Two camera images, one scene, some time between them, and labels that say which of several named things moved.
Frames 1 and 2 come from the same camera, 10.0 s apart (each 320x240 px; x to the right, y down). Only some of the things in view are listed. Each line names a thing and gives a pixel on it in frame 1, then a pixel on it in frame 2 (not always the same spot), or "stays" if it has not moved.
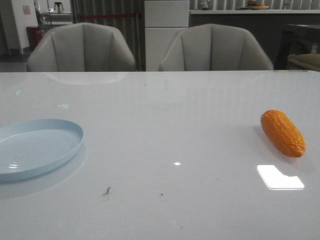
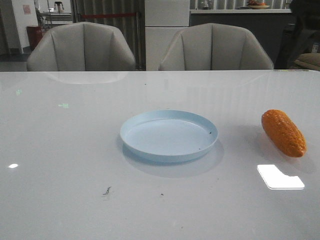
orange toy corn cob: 282,133 stays
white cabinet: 163,19 stays
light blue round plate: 28,146 → 167,136
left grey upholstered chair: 81,47 stays
